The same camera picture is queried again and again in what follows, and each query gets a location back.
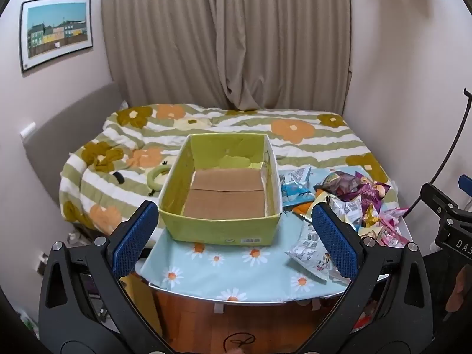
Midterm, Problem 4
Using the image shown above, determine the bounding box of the daisy print light blue tablecloth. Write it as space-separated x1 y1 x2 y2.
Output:
140 166 410 303

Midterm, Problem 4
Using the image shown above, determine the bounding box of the blue white snack packet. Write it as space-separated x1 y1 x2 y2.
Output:
280 167 314 207

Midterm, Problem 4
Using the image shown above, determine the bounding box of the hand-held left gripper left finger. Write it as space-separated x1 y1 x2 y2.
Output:
39 200 174 354

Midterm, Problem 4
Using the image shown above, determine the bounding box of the black curved cable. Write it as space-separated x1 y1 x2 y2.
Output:
404 88 472 215

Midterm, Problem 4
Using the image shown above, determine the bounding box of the green cardboard box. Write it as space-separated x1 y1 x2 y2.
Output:
158 133 284 246

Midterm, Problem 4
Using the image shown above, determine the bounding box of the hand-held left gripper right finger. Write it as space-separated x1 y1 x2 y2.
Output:
299 202 434 354

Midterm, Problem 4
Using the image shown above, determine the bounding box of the dark brown snack packet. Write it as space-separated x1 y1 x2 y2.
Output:
313 171 364 202

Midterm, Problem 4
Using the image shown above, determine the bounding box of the floral striped blanket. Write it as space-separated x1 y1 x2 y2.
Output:
59 103 399 237

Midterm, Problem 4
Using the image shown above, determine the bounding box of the beige curtain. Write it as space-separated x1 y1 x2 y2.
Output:
100 0 353 112

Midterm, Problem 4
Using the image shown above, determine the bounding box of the white orange chip packet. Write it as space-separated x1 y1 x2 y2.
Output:
293 191 369 230

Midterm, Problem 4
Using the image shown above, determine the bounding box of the round table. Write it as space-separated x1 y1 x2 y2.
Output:
147 262 410 307

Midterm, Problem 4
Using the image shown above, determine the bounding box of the pink snack packet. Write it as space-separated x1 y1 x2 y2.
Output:
380 206 408 248

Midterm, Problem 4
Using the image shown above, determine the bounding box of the yellow snack packet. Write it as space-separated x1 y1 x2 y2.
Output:
363 206 381 230

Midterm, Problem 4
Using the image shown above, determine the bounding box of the framed wall picture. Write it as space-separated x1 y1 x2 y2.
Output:
18 0 94 73

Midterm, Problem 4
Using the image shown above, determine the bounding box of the purple chip packet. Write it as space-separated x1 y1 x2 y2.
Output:
354 171 391 208

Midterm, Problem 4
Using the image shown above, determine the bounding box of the grey headboard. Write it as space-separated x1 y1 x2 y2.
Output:
22 81 128 178

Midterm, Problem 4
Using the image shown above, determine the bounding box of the person's right hand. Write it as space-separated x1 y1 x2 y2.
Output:
446 265 471 313

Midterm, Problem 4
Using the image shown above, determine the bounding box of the white grey printed snack packet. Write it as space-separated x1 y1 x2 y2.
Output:
286 223 344 284

